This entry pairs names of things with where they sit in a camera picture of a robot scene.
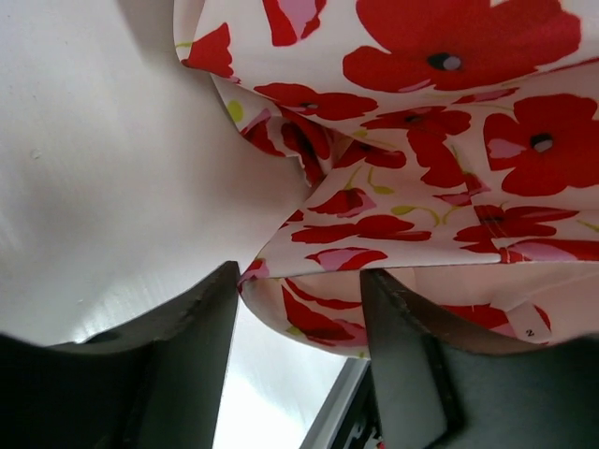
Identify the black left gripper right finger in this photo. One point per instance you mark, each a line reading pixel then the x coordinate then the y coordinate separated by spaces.
pixel 443 382

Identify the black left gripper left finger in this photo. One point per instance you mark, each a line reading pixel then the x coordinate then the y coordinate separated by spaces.
pixel 155 381

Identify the red poppy print skirt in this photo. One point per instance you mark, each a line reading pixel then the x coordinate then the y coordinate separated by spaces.
pixel 451 144

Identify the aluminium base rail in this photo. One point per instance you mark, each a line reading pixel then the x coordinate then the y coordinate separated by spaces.
pixel 349 416

